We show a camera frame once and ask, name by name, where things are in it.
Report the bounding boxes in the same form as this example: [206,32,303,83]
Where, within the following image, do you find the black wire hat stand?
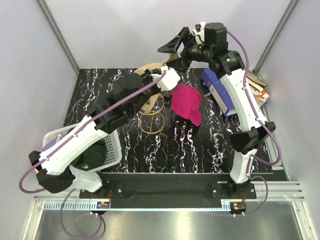
[170,95,196,129]

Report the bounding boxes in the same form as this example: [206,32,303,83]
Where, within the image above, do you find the blue binder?
[201,68,238,117]

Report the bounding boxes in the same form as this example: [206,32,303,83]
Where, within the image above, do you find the magenta mesh cap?
[170,84,202,127]

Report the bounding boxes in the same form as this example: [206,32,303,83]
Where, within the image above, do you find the white plastic basket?
[42,124,122,172]

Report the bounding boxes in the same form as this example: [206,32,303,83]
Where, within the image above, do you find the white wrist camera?
[151,65,180,91]
[192,21,206,40]

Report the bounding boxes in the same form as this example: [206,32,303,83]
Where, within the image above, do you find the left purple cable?
[19,69,168,195]

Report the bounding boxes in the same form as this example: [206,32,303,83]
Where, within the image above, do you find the dark green cap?
[70,144,107,171]

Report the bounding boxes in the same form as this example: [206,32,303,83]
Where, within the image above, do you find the beige baseball cap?
[134,53,178,108]

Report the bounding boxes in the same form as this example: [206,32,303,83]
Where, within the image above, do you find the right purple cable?
[226,29,282,166]

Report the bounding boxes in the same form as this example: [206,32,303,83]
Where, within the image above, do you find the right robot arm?
[157,22,276,199]

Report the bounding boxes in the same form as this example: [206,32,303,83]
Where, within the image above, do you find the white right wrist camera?
[192,21,206,40]

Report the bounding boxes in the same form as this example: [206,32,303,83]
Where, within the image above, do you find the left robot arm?
[29,69,169,198]

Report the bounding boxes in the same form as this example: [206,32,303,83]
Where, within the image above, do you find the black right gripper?
[156,27,212,74]

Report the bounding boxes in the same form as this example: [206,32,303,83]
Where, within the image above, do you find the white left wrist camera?
[151,65,180,91]

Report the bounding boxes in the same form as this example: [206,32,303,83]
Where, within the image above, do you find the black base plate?
[79,172,257,211]

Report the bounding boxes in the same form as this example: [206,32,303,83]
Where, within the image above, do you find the purple cap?
[41,133,67,152]

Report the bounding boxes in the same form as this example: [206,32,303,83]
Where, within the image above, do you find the stack of books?
[247,71,271,107]

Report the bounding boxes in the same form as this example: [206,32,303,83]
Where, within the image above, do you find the gold wire hat stand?
[138,93,166,135]

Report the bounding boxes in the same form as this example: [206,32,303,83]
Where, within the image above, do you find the purple cable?
[226,29,282,166]
[19,69,168,195]

